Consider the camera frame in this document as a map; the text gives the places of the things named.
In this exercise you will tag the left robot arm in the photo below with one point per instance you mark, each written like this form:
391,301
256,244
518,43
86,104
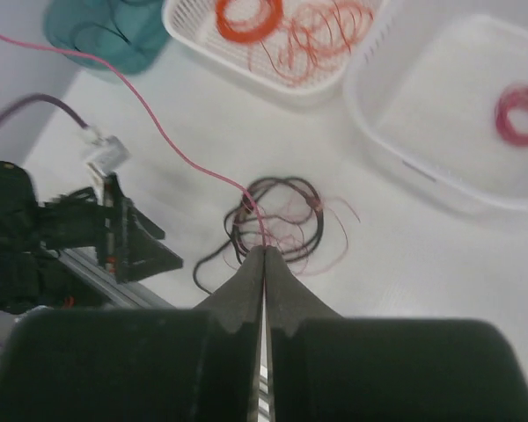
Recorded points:
31,275

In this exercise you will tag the teal transparent plastic tray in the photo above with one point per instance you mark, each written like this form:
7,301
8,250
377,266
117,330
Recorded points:
129,35

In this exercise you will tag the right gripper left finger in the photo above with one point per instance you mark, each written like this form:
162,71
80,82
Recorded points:
217,360

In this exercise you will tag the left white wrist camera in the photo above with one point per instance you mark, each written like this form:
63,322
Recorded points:
102,155

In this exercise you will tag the white plastic tub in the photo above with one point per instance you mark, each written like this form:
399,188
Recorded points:
422,87

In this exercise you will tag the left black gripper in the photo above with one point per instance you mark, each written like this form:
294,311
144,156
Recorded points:
128,244

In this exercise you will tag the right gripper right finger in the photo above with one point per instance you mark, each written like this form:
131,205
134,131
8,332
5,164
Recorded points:
289,306

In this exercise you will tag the white perforated plastic basket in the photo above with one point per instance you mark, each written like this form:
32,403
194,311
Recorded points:
300,63

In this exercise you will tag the aluminium mounting rail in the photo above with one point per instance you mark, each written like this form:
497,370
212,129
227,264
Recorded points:
131,295

